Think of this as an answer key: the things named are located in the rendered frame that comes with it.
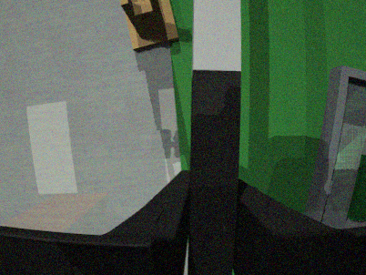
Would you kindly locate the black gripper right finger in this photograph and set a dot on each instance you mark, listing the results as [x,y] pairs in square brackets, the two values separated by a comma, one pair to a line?
[272,239]

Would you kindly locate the green flat mat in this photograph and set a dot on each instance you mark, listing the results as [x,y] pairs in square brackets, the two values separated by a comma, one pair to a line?
[287,50]

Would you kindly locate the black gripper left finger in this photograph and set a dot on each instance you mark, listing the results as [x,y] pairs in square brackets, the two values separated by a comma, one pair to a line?
[152,242]

